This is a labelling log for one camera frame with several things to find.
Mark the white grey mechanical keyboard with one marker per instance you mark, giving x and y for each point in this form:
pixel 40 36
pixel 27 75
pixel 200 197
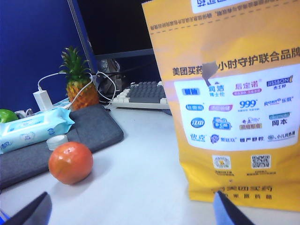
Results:
pixel 145 93

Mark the decorative pineapple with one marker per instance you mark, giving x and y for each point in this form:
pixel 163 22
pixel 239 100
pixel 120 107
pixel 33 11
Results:
pixel 80 92

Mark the green apple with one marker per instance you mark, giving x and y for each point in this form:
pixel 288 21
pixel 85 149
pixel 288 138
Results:
pixel 7 116

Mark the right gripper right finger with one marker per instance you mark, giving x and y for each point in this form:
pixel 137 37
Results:
pixel 234 213

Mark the clear tape roll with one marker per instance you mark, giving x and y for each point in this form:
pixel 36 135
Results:
pixel 56 141

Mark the white charger adapter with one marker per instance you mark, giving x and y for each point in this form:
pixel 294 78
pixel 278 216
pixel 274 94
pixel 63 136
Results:
pixel 42 100

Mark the grey felt laptop sleeve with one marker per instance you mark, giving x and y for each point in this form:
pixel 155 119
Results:
pixel 98 131

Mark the yellow paper bag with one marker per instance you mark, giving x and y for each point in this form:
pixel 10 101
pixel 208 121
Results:
pixel 234 70

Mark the orange fruit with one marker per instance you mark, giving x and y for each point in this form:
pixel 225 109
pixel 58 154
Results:
pixel 70 164

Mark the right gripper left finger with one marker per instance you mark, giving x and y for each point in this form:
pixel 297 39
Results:
pixel 30 211

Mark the blue wet wipes pack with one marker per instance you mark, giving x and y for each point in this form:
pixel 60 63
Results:
pixel 30 127

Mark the black computer monitor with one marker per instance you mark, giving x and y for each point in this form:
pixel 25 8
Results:
pixel 117 25

